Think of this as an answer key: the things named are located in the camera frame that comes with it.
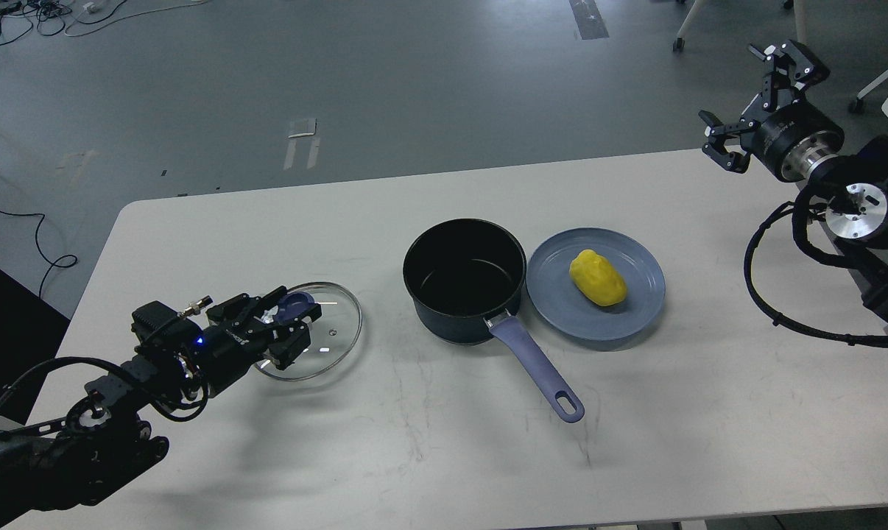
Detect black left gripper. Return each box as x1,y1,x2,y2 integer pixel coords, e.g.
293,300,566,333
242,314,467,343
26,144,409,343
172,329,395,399
191,286,322,398

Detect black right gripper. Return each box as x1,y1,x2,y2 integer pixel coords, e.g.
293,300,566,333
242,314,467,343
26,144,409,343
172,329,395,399
699,40,845,183

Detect glass lid with blue knob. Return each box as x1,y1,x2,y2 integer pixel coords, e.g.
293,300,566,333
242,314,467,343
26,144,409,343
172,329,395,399
254,281,363,382

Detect yellow potato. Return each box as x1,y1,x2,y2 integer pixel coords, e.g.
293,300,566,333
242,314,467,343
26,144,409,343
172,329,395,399
568,249,628,308

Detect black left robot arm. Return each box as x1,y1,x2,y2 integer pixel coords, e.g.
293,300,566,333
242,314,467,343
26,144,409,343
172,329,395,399
0,286,322,527

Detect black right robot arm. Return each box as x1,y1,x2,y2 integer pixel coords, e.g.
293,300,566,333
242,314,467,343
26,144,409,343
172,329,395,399
699,40,888,348

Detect white chair legs with casters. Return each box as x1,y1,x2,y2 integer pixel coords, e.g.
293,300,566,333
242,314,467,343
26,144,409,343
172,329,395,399
671,1,810,53

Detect black box at left edge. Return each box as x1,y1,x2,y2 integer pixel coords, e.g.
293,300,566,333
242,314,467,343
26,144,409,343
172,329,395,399
0,269,70,396

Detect blue round plate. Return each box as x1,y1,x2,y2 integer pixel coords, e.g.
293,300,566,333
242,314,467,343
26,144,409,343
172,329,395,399
526,227,666,351

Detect dark blue saucepan purple handle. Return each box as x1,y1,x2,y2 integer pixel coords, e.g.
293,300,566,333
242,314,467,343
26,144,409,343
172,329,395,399
401,219,585,423

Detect black cable on floor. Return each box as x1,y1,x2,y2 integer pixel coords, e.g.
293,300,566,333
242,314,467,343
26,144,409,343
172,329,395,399
0,168,79,299

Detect tangled cables on floor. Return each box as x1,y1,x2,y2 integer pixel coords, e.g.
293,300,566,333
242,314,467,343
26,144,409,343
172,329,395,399
0,0,209,46

